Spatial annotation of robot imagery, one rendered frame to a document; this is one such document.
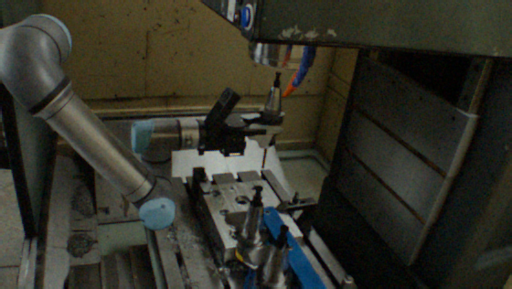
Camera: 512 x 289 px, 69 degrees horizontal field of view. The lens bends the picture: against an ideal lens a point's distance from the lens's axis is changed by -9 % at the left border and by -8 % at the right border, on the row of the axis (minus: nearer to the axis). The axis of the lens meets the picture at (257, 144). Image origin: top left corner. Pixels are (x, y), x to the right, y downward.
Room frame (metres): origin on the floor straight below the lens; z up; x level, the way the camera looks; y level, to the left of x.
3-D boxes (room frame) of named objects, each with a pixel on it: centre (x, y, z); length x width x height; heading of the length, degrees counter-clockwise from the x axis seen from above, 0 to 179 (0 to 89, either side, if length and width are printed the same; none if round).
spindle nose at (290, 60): (0.93, -0.02, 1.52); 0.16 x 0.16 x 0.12
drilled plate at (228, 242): (0.97, 0.00, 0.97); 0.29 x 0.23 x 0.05; 25
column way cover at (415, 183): (1.12, -0.43, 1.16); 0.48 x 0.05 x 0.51; 25
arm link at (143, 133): (0.81, 0.24, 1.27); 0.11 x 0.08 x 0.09; 115
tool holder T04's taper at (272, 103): (0.93, -0.02, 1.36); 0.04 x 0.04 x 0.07
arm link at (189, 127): (0.84, 0.16, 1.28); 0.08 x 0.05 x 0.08; 25
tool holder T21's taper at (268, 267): (0.49, -0.06, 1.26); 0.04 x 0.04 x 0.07
